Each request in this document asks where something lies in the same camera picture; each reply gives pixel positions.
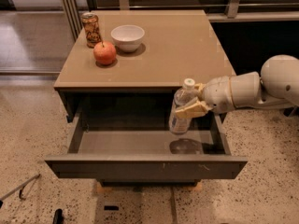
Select grey drawer cabinet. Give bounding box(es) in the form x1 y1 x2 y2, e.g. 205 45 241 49
52 9 242 188

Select clear plastic water bottle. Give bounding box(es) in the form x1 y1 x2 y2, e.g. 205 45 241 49
168 78 197 134

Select orange soda can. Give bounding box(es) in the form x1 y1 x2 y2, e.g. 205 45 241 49
81 12 102 48

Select black object at floor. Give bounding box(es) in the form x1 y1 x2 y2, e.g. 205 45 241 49
52 209 64 224

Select metal railing frame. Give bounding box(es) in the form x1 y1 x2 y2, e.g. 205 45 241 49
62 0 299 37

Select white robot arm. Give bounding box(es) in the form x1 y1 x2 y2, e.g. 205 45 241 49
175 55 299 119

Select grey metal rod on floor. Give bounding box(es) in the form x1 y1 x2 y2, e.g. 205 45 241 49
0 174 40 206

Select red apple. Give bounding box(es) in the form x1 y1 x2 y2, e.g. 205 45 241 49
93 41 116 65

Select open grey top drawer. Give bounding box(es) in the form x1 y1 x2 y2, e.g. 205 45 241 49
45 109 248 185

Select white ceramic bowl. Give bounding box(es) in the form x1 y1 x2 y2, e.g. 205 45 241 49
110 25 145 52

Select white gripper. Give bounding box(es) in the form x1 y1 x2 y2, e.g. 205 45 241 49
175 77 235 119

